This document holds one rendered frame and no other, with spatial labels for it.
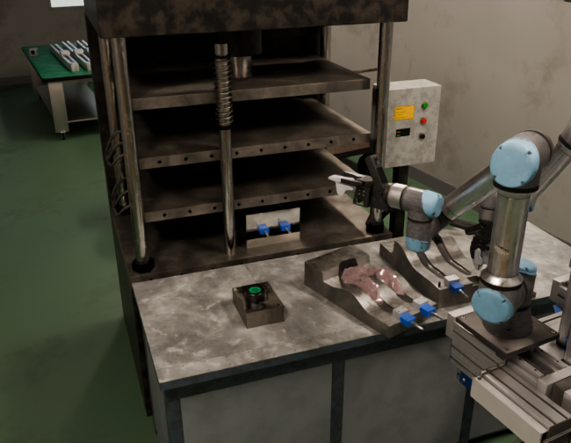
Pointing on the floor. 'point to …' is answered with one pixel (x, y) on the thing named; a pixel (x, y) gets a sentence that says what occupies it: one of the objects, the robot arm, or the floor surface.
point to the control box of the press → (408, 132)
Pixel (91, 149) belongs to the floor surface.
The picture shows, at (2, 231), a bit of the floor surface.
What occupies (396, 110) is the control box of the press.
